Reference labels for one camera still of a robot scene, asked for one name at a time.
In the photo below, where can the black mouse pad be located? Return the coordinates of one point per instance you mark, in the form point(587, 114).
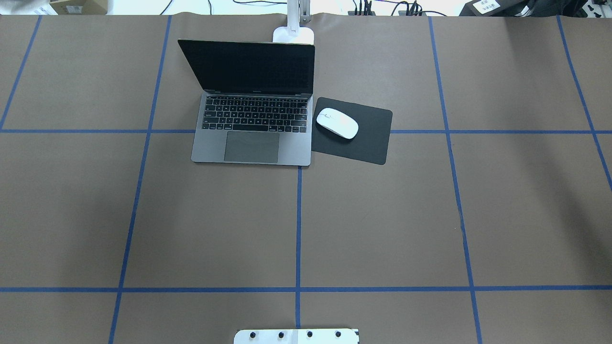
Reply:
point(370, 143)

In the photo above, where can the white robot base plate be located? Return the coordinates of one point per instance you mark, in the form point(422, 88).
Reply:
point(298, 336)

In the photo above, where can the white desk lamp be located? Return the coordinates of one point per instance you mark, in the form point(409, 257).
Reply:
point(298, 13)

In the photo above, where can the cardboard box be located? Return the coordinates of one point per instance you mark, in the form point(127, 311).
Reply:
point(80, 7)

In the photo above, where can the grey laptop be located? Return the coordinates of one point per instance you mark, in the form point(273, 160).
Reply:
point(257, 102)

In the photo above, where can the white computer mouse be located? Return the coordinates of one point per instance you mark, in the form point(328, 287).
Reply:
point(338, 123)

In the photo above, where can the black device with label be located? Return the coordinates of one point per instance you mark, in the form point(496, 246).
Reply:
point(495, 8)

